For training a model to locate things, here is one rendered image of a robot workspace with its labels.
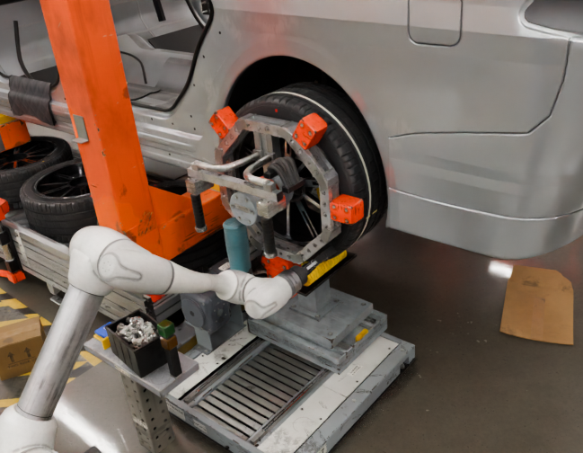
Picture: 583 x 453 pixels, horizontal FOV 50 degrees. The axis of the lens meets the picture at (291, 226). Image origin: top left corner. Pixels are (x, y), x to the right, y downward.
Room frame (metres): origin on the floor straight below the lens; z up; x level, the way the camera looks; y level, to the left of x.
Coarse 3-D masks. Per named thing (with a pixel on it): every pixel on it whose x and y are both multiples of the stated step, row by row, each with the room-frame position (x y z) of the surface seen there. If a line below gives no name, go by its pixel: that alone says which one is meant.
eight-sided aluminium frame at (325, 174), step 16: (240, 128) 2.15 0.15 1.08; (256, 128) 2.10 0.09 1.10; (272, 128) 2.05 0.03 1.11; (288, 128) 2.01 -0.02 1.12; (224, 144) 2.22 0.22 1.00; (224, 160) 2.24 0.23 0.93; (304, 160) 1.96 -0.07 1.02; (320, 160) 1.97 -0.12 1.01; (320, 176) 1.91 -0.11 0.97; (336, 176) 1.93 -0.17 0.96; (224, 192) 2.24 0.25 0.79; (320, 192) 1.92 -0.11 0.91; (336, 192) 1.93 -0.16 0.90; (256, 224) 2.20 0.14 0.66; (336, 224) 1.93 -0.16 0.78; (256, 240) 2.15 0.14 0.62; (320, 240) 1.93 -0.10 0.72; (288, 256) 2.04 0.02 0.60; (304, 256) 1.99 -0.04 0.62
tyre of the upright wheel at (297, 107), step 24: (264, 96) 2.21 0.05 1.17; (288, 96) 2.15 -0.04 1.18; (312, 96) 2.16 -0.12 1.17; (336, 96) 2.19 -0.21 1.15; (360, 120) 2.11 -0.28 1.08; (336, 144) 1.98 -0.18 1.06; (360, 144) 2.03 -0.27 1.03; (336, 168) 1.97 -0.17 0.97; (360, 168) 1.98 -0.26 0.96; (360, 192) 1.93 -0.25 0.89; (384, 192) 2.05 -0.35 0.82; (336, 240) 1.99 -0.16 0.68
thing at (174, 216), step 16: (160, 192) 2.27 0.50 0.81; (208, 192) 2.50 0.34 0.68; (160, 208) 2.26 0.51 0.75; (176, 208) 2.32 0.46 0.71; (208, 208) 2.41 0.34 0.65; (224, 208) 2.48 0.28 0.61; (160, 224) 2.25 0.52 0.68; (176, 224) 2.28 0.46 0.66; (192, 224) 2.34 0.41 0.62; (208, 224) 2.40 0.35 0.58; (176, 240) 2.27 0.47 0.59; (192, 240) 2.33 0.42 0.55
